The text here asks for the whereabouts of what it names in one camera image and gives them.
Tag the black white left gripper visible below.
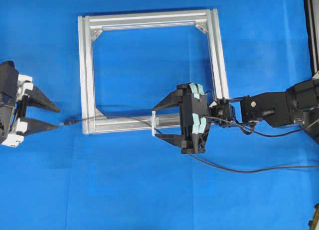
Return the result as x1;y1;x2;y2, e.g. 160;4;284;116
0;61;60;147

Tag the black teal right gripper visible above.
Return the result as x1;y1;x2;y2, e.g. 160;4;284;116
152;83;211;154

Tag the black wire with plug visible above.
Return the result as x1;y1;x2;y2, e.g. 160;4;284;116
59;115;319;173

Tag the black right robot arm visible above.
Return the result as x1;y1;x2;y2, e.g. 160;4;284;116
152;79;319;154

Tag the white zip tie loop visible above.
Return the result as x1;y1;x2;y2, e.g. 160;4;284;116
151;111;159;137

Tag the black metal stand right edge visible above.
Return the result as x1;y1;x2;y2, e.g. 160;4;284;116
304;0;319;78

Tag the silver aluminium extrusion frame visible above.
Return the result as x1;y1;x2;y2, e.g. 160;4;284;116
78;8;229;134

